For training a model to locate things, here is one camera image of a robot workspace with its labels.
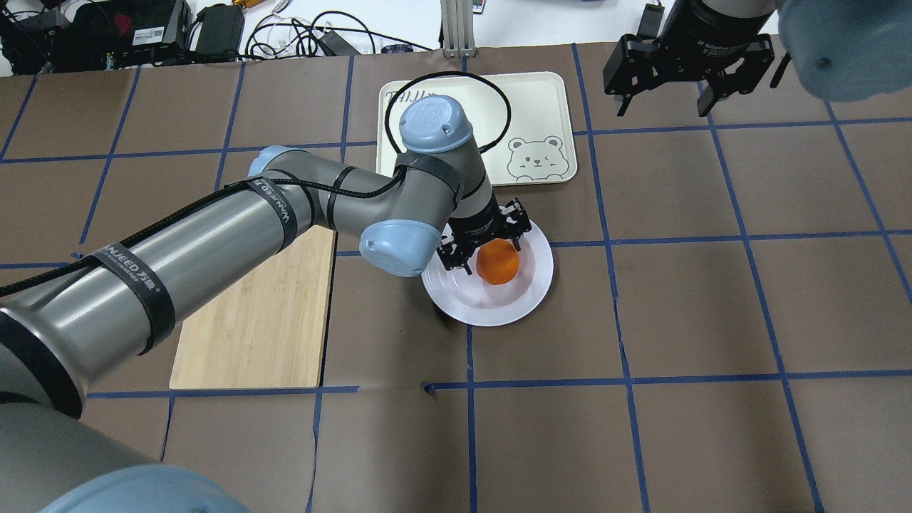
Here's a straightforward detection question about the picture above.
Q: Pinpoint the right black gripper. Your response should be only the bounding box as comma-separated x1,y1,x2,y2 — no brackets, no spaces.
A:
603,1,775,117

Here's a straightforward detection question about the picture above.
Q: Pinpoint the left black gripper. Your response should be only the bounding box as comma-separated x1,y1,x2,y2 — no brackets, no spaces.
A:
437,198,532,276

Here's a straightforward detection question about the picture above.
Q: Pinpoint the orange fruit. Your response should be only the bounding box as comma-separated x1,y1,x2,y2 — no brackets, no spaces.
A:
476,238,520,286

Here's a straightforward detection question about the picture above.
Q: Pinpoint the white round plate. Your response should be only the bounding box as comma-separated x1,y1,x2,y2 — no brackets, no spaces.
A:
421,219,554,327

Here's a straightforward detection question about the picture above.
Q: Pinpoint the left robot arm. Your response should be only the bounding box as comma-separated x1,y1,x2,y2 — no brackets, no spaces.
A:
1,96,532,512

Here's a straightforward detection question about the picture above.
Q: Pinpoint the cream bear tray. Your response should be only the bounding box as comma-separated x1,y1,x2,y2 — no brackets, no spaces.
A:
375,72,579,187

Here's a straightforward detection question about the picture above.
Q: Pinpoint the bamboo cutting board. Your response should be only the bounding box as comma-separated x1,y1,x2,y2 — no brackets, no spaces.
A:
169,227,336,390

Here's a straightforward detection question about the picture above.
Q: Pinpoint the small black power brick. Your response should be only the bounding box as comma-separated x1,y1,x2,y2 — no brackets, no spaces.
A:
317,31,361,56

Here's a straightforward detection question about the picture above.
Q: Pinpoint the black power adapter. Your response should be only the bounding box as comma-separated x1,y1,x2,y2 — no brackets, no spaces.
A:
193,4,244,63

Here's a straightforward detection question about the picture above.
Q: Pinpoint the black computer box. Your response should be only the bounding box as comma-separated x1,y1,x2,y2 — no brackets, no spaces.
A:
2,1,191,76

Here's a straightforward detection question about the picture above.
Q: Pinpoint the aluminium frame post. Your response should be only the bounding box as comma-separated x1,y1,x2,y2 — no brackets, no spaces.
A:
440,0,477,58

